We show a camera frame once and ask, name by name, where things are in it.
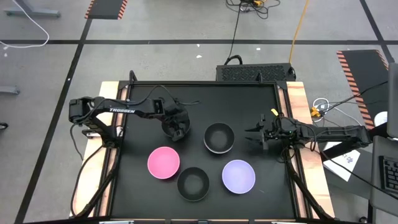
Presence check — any black power cable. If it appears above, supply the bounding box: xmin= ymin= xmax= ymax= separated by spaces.
xmin=228 ymin=2 xmax=244 ymax=65

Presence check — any thin black cable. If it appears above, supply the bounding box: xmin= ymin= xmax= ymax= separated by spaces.
xmin=323 ymin=80 xmax=389 ymax=113

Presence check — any black keyboard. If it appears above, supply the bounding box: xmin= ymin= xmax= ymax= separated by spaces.
xmin=378 ymin=155 xmax=398 ymax=196

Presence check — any black computer case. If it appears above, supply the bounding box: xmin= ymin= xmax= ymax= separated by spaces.
xmin=216 ymin=63 xmax=297 ymax=83

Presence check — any black cable bundle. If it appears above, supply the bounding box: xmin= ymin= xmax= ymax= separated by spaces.
xmin=226 ymin=0 xmax=281 ymax=20

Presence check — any white paper sheet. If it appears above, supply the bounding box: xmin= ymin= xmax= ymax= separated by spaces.
xmin=322 ymin=141 xmax=361 ymax=182

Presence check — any yellow cable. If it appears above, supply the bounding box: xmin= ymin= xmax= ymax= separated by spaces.
xmin=288 ymin=0 xmax=312 ymax=65

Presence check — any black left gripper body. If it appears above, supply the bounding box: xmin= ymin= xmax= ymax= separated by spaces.
xmin=160 ymin=98 xmax=192 ymax=142

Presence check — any grey monitor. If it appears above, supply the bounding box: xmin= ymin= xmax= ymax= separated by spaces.
xmin=387 ymin=62 xmax=398 ymax=139

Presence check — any black hazard-striped floor mat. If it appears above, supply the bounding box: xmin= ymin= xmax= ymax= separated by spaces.
xmin=84 ymin=0 xmax=129 ymax=21
xmin=336 ymin=49 xmax=390 ymax=126

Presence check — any white floor cable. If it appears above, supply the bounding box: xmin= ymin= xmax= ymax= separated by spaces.
xmin=0 ymin=0 xmax=50 ymax=49

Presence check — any grey desk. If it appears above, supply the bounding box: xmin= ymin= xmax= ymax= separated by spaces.
xmin=368 ymin=135 xmax=398 ymax=224

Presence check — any white ribbed bowl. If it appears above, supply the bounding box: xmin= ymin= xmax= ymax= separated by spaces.
xmin=203 ymin=122 xmax=236 ymax=155

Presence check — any white round object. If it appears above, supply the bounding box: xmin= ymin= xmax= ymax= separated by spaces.
xmin=374 ymin=111 xmax=389 ymax=128

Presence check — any purple ribbed bowl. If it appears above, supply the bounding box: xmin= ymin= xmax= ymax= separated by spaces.
xmin=221 ymin=159 xmax=257 ymax=195

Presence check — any wooden table base board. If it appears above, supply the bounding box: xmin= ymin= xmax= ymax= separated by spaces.
xmin=68 ymin=80 xmax=336 ymax=218

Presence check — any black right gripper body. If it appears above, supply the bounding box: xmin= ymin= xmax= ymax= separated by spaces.
xmin=259 ymin=113 xmax=301 ymax=151

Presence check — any pink ribbed bowl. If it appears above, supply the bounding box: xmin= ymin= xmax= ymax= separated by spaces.
xmin=147 ymin=146 xmax=181 ymax=180

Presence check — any grey metal stand foot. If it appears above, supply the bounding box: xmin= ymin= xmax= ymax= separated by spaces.
xmin=4 ymin=0 xmax=62 ymax=18
xmin=0 ymin=86 xmax=21 ymax=95

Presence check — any white coiled cable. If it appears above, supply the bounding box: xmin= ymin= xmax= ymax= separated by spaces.
xmin=312 ymin=97 xmax=363 ymax=126

